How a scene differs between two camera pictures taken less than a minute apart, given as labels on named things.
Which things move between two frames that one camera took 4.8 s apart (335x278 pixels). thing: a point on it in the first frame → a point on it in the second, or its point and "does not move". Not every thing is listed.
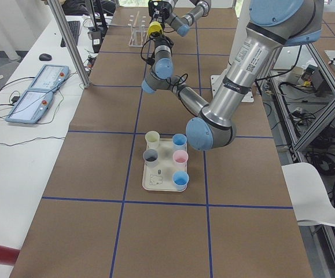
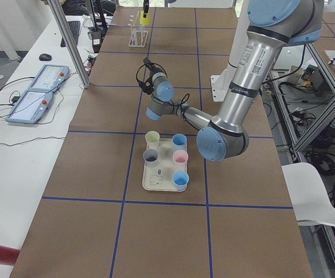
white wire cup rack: [139, 33] does not move
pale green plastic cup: [152, 138] does not move
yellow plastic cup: [155, 29] → [144, 21]
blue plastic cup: [180, 179] does not move
